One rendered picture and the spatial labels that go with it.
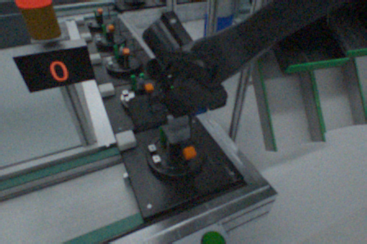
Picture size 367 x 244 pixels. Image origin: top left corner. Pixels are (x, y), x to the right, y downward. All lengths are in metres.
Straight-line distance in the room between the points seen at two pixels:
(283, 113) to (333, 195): 0.26
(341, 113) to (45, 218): 0.77
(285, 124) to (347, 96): 0.22
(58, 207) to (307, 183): 0.64
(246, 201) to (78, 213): 0.37
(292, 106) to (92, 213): 0.54
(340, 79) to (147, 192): 0.58
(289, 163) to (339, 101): 0.22
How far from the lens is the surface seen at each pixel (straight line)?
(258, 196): 0.57
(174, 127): 0.50
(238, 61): 0.27
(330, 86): 0.77
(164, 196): 0.53
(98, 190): 0.64
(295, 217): 0.69
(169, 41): 0.35
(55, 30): 0.49
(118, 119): 0.72
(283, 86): 0.66
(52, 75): 0.51
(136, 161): 0.60
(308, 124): 0.68
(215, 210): 0.54
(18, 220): 0.67
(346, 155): 0.90
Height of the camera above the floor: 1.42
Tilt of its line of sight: 41 degrees down
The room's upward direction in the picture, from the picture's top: straight up
